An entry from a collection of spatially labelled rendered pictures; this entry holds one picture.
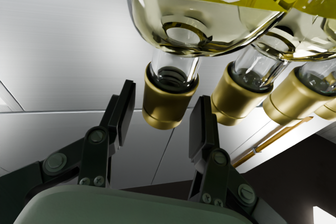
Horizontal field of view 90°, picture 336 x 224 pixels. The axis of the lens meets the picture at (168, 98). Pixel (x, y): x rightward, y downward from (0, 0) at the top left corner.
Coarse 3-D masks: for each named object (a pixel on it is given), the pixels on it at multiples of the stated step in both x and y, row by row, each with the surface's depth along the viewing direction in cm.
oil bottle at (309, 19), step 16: (304, 0) 6; (320, 0) 5; (288, 16) 6; (304, 16) 6; (320, 16) 6; (272, 32) 7; (288, 32) 7; (304, 32) 6; (320, 32) 6; (256, 48) 10; (272, 48) 8; (288, 48) 7; (304, 48) 7; (320, 48) 7
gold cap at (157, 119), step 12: (144, 72) 10; (144, 84) 11; (144, 96) 12; (156, 96) 10; (168, 96) 10; (180, 96) 10; (144, 108) 12; (156, 108) 11; (168, 108) 11; (180, 108) 11; (156, 120) 12; (168, 120) 12; (180, 120) 13
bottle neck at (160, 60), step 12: (156, 60) 9; (168, 60) 8; (180, 60) 8; (192, 60) 8; (156, 72) 9; (168, 72) 9; (180, 72) 9; (192, 72) 9; (156, 84) 10; (168, 84) 9; (180, 84) 9; (192, 84) 11
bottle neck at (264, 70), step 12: (252, 48) 10; (240, 60) 11; (252, 60) 10; (264, 60) 10; (276, 60) 9; (228, 72) 12; (240, 72) 11; (252, 72) 10; (264, 72) 10; (276, 72) 10; (240, 84) 11; (252, 84) 11; (264, 84) 11
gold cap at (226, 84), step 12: (228, 84) 12; (216, 96) 13; (228, 96) 12; (240, 96) 12; (252, 96) 11; (264, 96) 11; (216, 108) 14; (228, 108) 13; (240, 108) 12; (252, 108) 13; (228, 120) 14; (240, 120) 14
